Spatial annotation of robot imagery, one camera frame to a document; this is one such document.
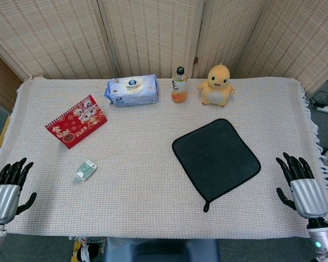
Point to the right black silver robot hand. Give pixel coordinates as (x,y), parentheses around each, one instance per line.
(309,197)

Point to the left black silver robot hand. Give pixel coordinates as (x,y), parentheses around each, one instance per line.
(4,202)

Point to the grey yellow black-edged towel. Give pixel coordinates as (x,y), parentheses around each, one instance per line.
(216,161)

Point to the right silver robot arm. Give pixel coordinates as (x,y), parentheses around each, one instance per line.
(321,240)

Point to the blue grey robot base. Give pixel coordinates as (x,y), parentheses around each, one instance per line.
(161,251)

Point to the small green tissue pack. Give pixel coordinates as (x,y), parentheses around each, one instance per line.
(84,170)

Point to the red desk calendar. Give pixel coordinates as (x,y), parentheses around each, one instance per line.
(78,120)

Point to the white woven tablecloth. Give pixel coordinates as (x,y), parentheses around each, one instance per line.
(142,196)

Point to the yellow plush toy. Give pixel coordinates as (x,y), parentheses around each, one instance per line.
(217,87)

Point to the orange drink bottle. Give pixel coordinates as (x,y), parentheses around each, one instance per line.
(178,90)

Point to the blue wet wipes pack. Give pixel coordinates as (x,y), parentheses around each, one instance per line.
(132,90)

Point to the beige woven folding screen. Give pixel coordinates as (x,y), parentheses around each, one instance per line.
(57,35)

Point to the brass screen hinge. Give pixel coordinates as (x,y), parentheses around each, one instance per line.
(196,60)

